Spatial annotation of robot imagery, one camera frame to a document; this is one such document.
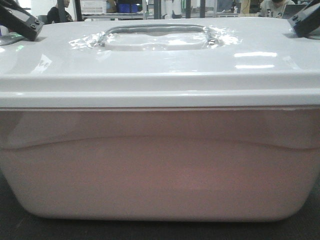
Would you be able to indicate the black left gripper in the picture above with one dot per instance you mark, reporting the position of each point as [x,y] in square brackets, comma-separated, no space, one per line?
[15,18]

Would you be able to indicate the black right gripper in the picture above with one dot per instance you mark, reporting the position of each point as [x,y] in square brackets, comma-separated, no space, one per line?
[306,20]

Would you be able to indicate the white lidded storage bin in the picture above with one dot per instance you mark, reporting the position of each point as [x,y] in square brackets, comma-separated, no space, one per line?
[201,119]

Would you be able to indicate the small blue background bin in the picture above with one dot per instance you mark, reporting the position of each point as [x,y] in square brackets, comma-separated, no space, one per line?
[127,8]

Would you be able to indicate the grey open laptop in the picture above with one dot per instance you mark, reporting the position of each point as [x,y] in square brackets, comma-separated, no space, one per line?
[292,9]

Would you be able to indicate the person in grey shirt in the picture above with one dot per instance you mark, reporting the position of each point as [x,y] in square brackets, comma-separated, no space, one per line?
[273,8]

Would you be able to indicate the person in black shirt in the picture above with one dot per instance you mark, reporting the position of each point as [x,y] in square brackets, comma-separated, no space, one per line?
[53,15]

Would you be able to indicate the white background crate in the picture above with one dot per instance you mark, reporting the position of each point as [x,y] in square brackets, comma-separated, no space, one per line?
[93,6]

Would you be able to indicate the black metal frame rack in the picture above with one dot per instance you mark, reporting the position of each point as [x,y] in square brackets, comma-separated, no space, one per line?
[147,9]

